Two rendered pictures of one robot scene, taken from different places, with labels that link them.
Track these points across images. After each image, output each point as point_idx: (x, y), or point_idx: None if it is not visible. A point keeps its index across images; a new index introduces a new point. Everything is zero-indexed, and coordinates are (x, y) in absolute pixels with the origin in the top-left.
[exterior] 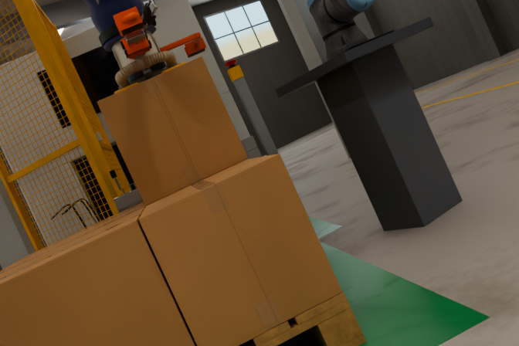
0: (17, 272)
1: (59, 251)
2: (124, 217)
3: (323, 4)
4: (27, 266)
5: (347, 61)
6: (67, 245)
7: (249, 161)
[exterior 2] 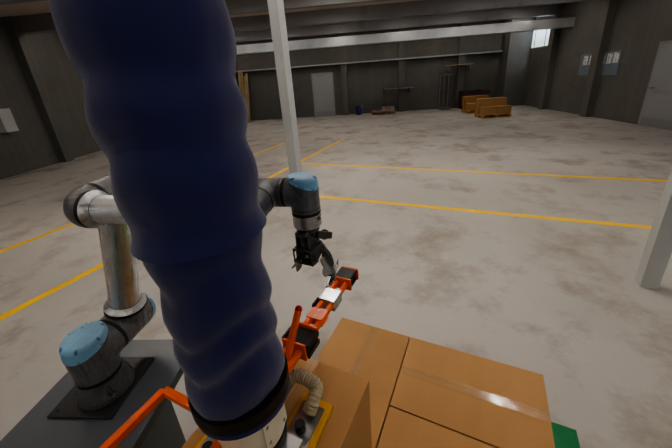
0: (482, 386)
1: (454, 389)
2: (400, 430)
3: (121, 332)
4: (477, 393)
5: None
6: (450, 413)
7: None
